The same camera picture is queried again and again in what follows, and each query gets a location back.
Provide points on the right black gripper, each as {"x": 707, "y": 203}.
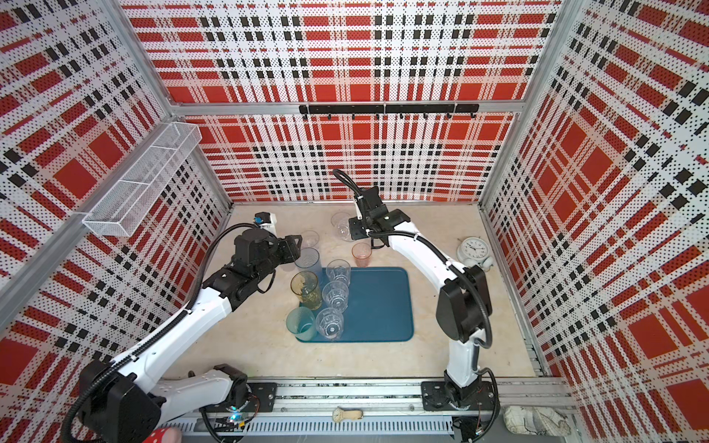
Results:
{"x": 354, "y": 229}

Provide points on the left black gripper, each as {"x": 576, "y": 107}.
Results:
{"x": 290, "y": 251}

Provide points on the blue textured plastic cup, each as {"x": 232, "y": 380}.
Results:
{"x": 310, "y": 260}

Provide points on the pink plastic cup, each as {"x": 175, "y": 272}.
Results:
{"x": 362, "y": 253}

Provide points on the yellow plastic cup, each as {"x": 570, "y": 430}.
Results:
{"x": 305, "y": 286}

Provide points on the clear faceted cup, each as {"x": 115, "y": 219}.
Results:
{"x": 339, "y": 271}
{"x": 336, "y": 295}

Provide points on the green textured plastic cup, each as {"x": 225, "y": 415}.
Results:
{"x": 301, "y": 323}

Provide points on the clear cup row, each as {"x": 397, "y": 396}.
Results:
{"x": 330, "y": 323}

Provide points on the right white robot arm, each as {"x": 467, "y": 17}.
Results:
{"x": 463, "y": 308}

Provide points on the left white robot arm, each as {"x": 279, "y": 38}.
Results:
{"x": 126, "y": 399}

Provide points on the teal plastic tray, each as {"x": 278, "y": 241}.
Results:
{"x": 379, "y": 309}

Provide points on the white alarm clock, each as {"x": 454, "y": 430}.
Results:
{"x": 475, "y": 251}

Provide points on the red white plush toy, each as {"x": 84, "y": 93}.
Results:
{"x": 165, "y": 435}

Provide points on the crumpled white cloth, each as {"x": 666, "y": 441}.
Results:
{"x": 536, "y": 421}

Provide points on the black hook rail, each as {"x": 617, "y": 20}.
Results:
{"x": 388, "y": 108}

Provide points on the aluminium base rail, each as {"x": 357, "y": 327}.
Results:
{"x": 391, "y": 406}

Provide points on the beige small object on rail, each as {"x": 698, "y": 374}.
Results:
{"x": 340, "y": 415}

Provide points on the white wire mesh basket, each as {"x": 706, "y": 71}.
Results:
{"x": 123, "y": 208}

